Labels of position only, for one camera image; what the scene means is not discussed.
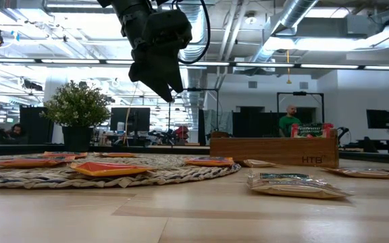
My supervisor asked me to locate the black aluminium table frame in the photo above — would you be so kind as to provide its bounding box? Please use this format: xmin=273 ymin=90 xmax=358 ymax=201
xmin=0 ymin=142 xmax=389 ymax=166

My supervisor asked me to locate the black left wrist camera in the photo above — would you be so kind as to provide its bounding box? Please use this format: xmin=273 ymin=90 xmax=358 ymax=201
xmin=143 ymin=9 xmax=194 ymax=63

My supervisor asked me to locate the wooden compartment box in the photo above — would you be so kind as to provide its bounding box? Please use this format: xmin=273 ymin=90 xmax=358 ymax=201
xmin=210 ymin=130 xmax=340 ymax=169

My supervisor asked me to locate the red tea packet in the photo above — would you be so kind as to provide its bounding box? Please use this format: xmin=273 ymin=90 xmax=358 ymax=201
xmin=290 ymin=122 xmax=334 ymax=138

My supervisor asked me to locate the yellow hanging pendant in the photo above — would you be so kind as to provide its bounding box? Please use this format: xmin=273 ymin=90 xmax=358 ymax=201
xmin=284 ymin=49 xmax=292 ymax=85

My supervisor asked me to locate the green potted plant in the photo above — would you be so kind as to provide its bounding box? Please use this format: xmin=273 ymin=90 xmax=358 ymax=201
xmin=40 ymin=80 xmax=111 ymax=153

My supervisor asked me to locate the black metal stand frame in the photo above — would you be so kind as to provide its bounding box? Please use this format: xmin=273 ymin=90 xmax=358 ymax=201
xmin=167 ymin=87 xmax=220 ymax=138
xmin=276 ymin=90 xmax=326 ymax=136

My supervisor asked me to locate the red chair back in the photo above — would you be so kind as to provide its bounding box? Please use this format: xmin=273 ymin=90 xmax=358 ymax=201
xmin=175 ymin=125 xmax=190 ymax=141

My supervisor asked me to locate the black background desk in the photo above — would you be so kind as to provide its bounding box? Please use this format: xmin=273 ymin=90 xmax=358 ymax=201
xmin=356 ymin=136 xmax=389 ymax=155

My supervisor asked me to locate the person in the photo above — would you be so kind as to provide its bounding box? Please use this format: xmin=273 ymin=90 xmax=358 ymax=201
xmin=278 ymin=104 xmax=303 ymax=138
xmin=5 ymin=123 xmax=30 ymax=144

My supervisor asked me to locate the black wall monitor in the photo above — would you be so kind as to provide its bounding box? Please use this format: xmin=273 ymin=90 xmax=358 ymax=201
xmin=365 ymin=109 xmax=389 ymax=130

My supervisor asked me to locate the orange tea packet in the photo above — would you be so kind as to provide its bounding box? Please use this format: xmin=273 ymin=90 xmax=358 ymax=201
xmin=42 ymin=151 xmax=88 ymax=159
xmin=184 ymin=157 xmax=236 ymax=167
xmin=98 ymin=152 xmax=138 ymax=159
xmin=0 ymin=158 xmax=68 ymax=169
xmin=70 ymin=161 xmax=155 ymax=178

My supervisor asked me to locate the silver ventilation duct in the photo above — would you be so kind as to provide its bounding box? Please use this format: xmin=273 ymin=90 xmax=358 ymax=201
xmin=248 ymin=0 xmax=320 ymax=63
xmin=180 ymin=0 xmax=212 ymax=62

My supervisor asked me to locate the black left camera cable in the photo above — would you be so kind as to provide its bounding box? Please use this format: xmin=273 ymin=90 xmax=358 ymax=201
xmin=172 ymin=0 xmax=211 ymax=65

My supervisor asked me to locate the clear snack packet foreground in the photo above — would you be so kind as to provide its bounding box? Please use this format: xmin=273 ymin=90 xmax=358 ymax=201
xmin=247 ymin=169 xmax=351 ymax=200

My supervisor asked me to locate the black desk monitor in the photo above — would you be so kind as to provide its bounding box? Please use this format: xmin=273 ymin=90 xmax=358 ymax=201
xmin=109 ymin=107 xmax=151 ymax=136

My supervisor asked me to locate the long ceiling light strip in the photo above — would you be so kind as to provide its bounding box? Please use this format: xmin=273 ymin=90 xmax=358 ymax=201
xmin=0 ymin=57 xmax=389 ymax=71

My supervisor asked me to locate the round woven placemat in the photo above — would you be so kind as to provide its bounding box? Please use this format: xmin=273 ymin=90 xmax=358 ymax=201
xmin=0 ymin=152 xmax=242 ymax=189

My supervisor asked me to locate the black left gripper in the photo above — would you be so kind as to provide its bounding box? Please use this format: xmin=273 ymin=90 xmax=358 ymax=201
xmin=128 ymin=36 xmax=185 ymax=103

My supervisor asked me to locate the beige tea packet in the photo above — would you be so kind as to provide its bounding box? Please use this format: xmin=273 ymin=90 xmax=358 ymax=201
xmin=241 ymin=159 xmax=278 ymax=169
xmin=324 ymin=167 xmax=389 ymax=180

